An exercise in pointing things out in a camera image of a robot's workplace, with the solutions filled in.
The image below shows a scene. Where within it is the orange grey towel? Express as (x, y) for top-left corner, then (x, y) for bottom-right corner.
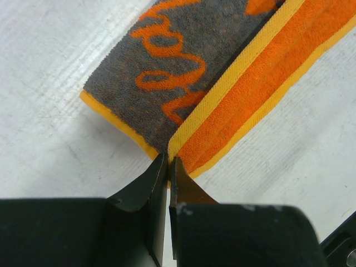
(80, 1), (355, 177)

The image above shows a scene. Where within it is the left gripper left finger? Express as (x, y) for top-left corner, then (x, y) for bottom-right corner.
(1, 154), (167, 266)

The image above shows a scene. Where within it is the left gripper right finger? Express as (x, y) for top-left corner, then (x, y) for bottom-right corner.
(169, 157), (327, 266)

